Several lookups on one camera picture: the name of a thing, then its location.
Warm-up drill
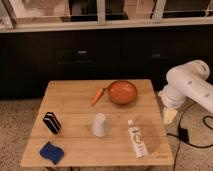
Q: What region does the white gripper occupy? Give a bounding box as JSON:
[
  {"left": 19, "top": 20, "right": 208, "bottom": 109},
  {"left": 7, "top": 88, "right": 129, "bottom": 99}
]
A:
[{"left": 158, "top": 84, "right": 185, "bottom": 124}]

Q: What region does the white ceramic cup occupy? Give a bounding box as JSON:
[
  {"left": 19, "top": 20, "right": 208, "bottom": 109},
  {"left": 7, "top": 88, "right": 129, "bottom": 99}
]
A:
[{"left": 92, "top": 113, "right": 106, "bottom": 137}]

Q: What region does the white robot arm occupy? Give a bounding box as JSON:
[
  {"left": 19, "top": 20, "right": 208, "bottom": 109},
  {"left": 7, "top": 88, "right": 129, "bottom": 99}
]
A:
[{"left": 158, "top": 60, "right": 213, "bottom": 124}]

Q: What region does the black power adapter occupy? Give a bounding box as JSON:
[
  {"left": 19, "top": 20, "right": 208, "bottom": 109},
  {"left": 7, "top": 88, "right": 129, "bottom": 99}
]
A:
[{"left": 178, "top": 128, "right": 189, "bottom": 142}]

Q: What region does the white tube bottle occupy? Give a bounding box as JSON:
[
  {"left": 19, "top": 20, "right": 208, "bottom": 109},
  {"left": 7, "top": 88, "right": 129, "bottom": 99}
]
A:
[{"left": 128, "top": 120, "right": 148, "bottom": 158}]

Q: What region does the orange bowl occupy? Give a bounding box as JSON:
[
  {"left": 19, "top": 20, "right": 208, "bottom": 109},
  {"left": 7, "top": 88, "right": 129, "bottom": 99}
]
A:
[{"left": 108, "top": 80, "right": 137, "bottom": 105}]

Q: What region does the wooden table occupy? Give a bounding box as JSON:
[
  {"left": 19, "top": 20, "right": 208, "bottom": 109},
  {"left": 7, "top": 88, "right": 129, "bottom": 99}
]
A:
[{"left": 21, "top": 79, "right": 174, "bottom": 167}]

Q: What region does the orange carrot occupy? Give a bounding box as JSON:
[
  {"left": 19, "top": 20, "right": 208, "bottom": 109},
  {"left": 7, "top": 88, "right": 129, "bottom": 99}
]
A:
[{"left": 91, "top": 88, "right": 104, "bottom": 106}]

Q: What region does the blue sponge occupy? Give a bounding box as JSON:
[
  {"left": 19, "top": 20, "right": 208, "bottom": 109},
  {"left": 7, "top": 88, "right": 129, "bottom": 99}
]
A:
[{"left": 39, "top": 142, "right": 64, "bottom": 165}]

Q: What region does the dark cabinet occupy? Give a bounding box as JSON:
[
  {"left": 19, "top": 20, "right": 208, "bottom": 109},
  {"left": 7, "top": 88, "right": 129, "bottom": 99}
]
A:
[{"left": 0, "top": 25, "right": 213, "bottom": 99}]

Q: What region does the black cable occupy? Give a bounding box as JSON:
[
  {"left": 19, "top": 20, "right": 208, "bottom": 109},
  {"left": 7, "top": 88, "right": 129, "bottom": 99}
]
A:
[{"left": 166, "top": 102, "right": 213, "bottom": 171}]

